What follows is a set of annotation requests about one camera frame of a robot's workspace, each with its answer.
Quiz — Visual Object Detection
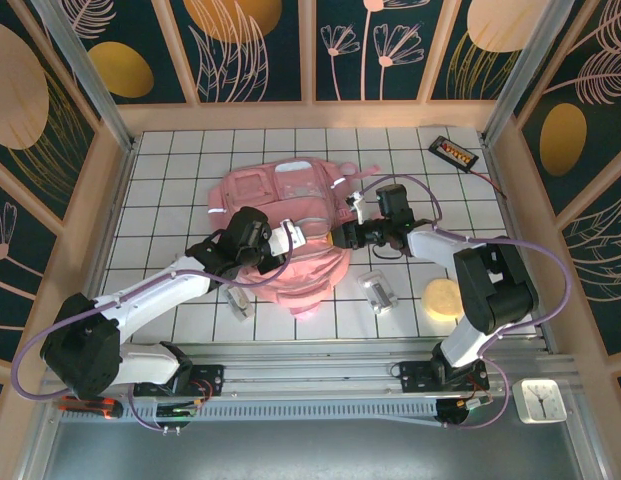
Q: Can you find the round yellow sponge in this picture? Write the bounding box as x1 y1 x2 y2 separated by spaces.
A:
421 278 464 321

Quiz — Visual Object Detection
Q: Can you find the orange black utility knife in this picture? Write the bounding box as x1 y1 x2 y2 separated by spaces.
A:
59 396 125 420

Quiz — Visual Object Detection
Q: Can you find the clear pack with white stapler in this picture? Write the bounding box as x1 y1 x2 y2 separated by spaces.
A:
354 268 399 315

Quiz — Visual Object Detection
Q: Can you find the red black wire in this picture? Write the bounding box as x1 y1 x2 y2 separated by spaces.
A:
469 167 509 201

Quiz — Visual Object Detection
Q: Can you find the small circuit board green light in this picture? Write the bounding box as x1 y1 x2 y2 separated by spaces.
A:
156 404 200 420
457 397 494 414

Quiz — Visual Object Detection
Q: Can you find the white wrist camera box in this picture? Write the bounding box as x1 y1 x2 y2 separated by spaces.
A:
346 191 367 225
268 218 309 257

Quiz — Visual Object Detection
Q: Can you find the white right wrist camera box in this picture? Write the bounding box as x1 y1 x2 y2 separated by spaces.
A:
346 191 367 225

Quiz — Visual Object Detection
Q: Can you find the aluminium corner post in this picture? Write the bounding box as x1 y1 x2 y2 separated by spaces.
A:
29 0 139 151
479 0 564 146

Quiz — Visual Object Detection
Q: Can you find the aluminium side rail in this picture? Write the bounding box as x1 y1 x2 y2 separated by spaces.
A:
482 134 561 356
64 142 139 361

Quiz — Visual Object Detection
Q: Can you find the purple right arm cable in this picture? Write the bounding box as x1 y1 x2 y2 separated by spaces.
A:
359 173 573 431

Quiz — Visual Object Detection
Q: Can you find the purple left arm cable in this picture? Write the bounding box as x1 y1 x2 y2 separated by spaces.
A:
12 219 296 434

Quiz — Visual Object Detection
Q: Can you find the clear pack with small tool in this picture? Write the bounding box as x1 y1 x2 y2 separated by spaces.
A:
224 284 254 321

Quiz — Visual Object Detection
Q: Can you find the white square alarm clock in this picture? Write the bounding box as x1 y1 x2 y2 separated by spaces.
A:
512 378 569 425

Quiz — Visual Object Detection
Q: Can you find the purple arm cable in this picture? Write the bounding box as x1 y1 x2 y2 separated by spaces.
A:
359 173 573 431
12 219 296 434

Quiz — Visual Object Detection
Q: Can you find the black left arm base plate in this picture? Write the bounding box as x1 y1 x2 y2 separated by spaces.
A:
133 363 226 399

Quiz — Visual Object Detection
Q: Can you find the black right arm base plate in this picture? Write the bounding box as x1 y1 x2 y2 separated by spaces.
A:
398 359 491 394

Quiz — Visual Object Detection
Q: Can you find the black charger with red strip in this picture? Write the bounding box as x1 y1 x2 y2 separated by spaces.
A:
428 135 480 174

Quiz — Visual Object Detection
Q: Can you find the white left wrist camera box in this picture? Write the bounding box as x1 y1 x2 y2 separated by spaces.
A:
268 218 309 257

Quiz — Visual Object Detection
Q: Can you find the pink backpack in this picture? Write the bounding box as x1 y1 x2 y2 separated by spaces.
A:
207 158 381 321

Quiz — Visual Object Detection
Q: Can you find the grey slotted cable duct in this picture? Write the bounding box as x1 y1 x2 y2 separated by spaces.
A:
122 397 441 426

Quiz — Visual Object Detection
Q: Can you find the aluminium front rail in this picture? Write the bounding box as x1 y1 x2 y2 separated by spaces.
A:
37 339 581 401

